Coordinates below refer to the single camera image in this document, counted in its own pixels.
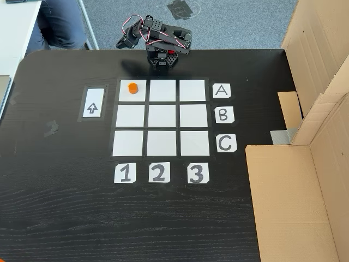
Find paper sheet with number 2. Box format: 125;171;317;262
148;162;171;183

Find white nine-square grid sheet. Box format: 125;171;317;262
110;77;216;159

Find paper sheet with letter B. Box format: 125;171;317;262
215;106;235;124

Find clear tape scraps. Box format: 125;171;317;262
43;119;59;138

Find grey tape strip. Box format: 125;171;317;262
269;127;298;146

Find white paper sheet with arrow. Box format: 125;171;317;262
81;87;106;118

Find white table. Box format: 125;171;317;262
0;0;42;77

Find paper sheet with number 1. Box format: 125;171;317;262
113;163;136;184

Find paper sheet with letter C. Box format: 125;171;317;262
216;134;238;153

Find person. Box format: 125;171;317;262
26;0;88;54

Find white table leg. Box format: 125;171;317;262
77;0;100;50

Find black tape floor mark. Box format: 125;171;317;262
166;0;195;21

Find brown cardboard screen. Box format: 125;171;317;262
245;92;349;262
277;0;349;147

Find red white servo cable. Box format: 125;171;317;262
121;15;189;49

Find paper sheet with letter A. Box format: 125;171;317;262
212;84;232;99

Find paper sheet with number 3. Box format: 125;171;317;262
187;163;210;184

